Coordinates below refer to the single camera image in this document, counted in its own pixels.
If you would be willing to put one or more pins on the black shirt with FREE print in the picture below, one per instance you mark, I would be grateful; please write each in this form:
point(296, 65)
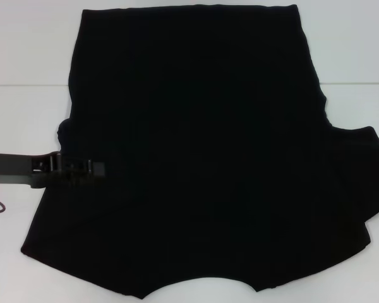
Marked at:
point(208, 126)

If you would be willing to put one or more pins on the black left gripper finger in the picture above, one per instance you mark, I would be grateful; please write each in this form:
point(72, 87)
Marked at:
point(98, 168)

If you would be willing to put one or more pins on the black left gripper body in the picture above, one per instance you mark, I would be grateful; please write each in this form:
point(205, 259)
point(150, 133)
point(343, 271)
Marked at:
point(12, 167)

